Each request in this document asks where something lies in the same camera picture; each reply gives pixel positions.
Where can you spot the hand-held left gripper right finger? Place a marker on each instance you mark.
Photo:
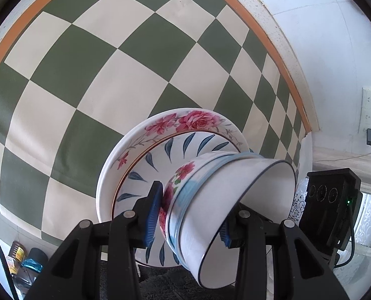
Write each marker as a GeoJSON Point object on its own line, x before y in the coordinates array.
{"type": "Point", "coordinates": [224, 236]}

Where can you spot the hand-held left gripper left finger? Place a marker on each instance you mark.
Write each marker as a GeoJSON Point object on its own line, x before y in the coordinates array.
{"type": "Point", "coordinates": [151, 222]}

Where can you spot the white bowl with blue band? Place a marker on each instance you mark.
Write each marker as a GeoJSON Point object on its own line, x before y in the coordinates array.
{"type": "Point", "coordinates": [187, 195]}

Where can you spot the white bowl with dark rim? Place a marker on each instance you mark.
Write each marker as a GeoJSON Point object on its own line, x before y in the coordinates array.
{"type": "Point", "coordinates": [232, 190]}

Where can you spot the pink floral bowl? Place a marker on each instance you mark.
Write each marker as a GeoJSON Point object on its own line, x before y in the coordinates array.
{"type": "Point", "coordinates": [179, 175]}

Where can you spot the blue leaf pattern plate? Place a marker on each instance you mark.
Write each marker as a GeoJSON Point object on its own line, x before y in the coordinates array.
{"type": "Point", "coordinates": [160, 162]}

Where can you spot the pink rose plate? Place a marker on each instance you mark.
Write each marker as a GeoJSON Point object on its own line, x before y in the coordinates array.
{"type": "Point", "coordinates": [160, 128]}

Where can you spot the black round container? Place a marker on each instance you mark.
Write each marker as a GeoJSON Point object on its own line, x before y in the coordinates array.
{"type": "Point", "coordinates": [38, 253]}

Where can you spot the blue packet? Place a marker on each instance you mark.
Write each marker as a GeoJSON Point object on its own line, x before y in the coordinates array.
{"type": "Point", "coordinates": [32, 264]}

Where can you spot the yellow and black packet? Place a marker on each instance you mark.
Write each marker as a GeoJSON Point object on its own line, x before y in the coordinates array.
{"type": "Point", "coordinates": [15, 256]}

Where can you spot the green and cream checkered tablecloth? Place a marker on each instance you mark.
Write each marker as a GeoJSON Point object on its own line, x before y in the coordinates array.
{"type": "Point", "coordinates": [79, 84]}

